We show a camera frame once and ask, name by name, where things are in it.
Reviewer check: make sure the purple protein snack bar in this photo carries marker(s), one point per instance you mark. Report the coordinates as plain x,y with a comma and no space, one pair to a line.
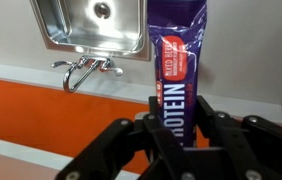
176,28

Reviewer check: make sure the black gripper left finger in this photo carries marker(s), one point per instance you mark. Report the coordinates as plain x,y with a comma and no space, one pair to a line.
116,145

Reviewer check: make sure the stainless steel sink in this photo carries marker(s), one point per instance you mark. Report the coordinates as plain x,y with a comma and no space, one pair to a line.
113,28

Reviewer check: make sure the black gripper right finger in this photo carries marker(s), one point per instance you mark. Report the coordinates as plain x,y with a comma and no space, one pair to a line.
246,149

